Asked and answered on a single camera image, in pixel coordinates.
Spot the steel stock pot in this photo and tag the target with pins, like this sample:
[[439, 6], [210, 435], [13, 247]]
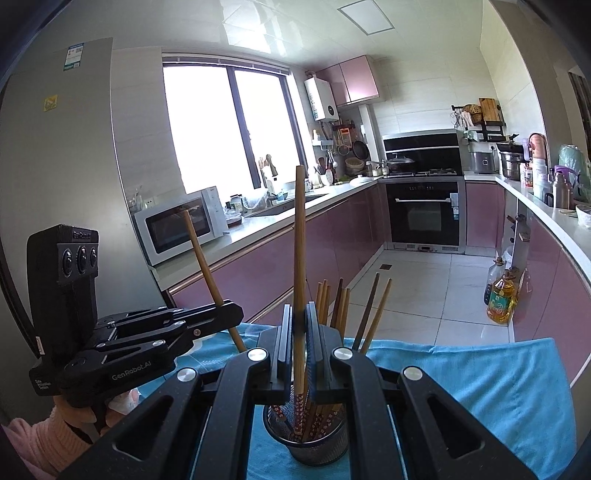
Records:
[[510, 168]]

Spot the kitchen window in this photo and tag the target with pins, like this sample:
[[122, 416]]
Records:
[[207, 129]]

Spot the black wok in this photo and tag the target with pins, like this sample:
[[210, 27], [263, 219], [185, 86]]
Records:
[[400, 165]]

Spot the brown insulated bottle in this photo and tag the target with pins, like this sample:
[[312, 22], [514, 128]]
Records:
[[562, 191]]

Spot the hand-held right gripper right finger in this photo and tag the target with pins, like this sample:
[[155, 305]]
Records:
[[316, 364]]

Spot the blue floral tablecloth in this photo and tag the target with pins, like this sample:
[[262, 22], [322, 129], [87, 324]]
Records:
[[461, 392]]

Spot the pink base cabinets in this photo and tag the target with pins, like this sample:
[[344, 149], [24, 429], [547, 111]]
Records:
[[286, 258]]

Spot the white microwave oven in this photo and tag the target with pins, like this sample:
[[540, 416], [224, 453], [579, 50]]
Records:
[[214, 212]]

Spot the yellow sticker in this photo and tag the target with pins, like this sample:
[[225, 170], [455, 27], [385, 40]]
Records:
[[51, 103]]

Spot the pink wall cabinet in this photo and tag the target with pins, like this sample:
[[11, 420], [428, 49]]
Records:
[[355, 81]]

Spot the person's left hand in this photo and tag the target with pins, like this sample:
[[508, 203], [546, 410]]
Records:
[[78, 415]]

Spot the wooden chopstick red patterned end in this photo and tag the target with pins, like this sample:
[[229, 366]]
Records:
[[299, 240], [205, 267]]

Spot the white water heater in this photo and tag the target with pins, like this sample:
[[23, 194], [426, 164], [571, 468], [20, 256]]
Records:
[[321, 99]]

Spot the blue green energy label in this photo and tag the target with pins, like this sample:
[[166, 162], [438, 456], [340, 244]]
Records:
[[75, 56]]

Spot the bunch of wooden chopsticks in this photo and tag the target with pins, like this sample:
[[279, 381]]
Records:
[[323, 300]]

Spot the pink kettle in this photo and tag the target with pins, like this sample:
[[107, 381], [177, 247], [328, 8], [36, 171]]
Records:
[[539, 147]]

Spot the built-in black oven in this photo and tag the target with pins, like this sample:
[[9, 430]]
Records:
[[422, 217]]

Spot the black mesh utensil holder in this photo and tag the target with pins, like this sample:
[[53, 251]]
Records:
[[314, 454]]

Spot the person's left forearm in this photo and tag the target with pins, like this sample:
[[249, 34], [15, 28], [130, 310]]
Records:
[[41, 447]]

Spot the cooking oil bottle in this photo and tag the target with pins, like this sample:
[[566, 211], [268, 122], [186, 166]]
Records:
[[502, 300]]

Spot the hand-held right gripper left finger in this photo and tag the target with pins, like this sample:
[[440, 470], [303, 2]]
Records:
[[285, 364]]

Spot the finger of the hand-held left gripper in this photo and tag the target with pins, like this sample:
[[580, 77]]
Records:
[[147, 318], [217, 318]]

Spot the ceiling light panel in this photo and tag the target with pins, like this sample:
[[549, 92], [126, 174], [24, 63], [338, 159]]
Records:
[[367, 16]]

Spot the silver rice cooker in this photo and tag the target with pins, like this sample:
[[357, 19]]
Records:
[[482, 162]]

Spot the grey refrigerator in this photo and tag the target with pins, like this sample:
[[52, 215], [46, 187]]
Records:
[[69, 161]]

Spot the hanging frying pan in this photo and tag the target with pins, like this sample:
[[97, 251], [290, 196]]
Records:
[[361, 151]]

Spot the green plastic bag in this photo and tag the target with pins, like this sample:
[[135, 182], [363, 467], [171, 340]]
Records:
[[572, 166]]

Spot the wooden cutting board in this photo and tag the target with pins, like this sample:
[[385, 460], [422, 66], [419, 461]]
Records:
[[489, 110]]

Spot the black wall rack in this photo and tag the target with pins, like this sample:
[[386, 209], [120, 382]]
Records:
[[491, 134]]

